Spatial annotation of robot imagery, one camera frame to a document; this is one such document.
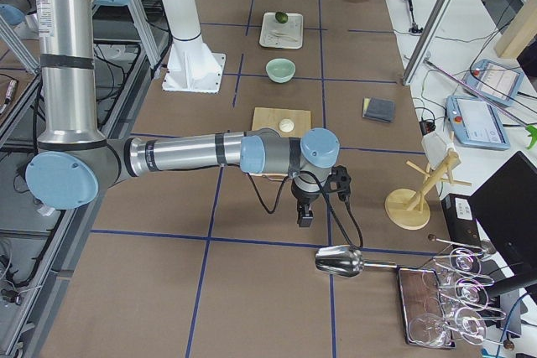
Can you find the white ceramic spoon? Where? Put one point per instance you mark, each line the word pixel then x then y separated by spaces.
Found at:
pixel 277 34

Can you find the aluminium frame post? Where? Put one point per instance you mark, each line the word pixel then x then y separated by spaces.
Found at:
pixel 431 26

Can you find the near teach pendant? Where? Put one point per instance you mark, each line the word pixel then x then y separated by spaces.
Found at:
pixel 475 123

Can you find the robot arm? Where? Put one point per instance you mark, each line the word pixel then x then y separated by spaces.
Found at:
pixel 76 161

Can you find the cream bear tray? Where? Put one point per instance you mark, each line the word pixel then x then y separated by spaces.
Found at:
pixel 294 27

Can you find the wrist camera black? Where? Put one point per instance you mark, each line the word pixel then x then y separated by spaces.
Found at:
pixel 340 183

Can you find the wooden mug tree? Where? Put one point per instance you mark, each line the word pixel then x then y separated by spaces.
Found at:
pixel 407 208

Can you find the green avocado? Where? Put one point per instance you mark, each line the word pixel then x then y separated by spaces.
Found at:
pixel 281 17

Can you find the white steamed bun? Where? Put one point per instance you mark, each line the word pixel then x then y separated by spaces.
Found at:
pixel 286 125

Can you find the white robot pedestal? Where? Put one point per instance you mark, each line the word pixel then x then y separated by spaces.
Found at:
pixel 191 66

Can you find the grey yellow folded cloth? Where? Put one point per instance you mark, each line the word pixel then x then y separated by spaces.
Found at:
pixel 378 109

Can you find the far teach pendant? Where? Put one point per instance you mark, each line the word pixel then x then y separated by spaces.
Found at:
pixel 495 81

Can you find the black monitor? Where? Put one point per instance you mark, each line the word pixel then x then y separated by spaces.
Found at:
pixel 505 207

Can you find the wine glass rack tray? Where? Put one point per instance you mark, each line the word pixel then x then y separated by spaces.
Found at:
pixel 446 299

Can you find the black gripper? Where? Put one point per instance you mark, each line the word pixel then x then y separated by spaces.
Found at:
pixel 305 198

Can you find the bamboo cutting board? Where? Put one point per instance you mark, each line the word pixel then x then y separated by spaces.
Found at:
pixel 268 118

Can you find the teach pendant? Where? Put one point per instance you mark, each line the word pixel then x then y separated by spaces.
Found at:
pixel 495 81
pixel 475 123

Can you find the mint green bowl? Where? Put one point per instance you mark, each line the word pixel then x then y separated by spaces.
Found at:
pixel 280 70

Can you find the metal scoop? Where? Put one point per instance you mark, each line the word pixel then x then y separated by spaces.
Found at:
pixel 346 261

